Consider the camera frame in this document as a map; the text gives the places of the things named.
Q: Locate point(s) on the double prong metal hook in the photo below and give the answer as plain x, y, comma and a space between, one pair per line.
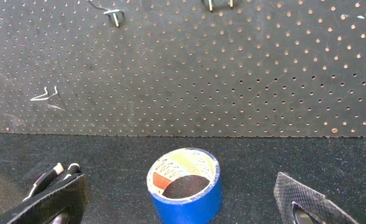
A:
210, 5

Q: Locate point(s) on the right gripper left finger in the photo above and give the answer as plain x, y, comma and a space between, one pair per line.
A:
55, 199

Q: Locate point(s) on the black pegboard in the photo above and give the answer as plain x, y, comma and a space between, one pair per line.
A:
182, 77

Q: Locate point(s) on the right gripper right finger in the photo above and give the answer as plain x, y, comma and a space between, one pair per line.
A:
297, 193

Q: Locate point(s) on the single prong metal hook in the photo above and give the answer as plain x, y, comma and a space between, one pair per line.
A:
114, 12

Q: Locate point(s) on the roll of blue tape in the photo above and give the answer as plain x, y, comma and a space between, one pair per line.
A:
189, 208

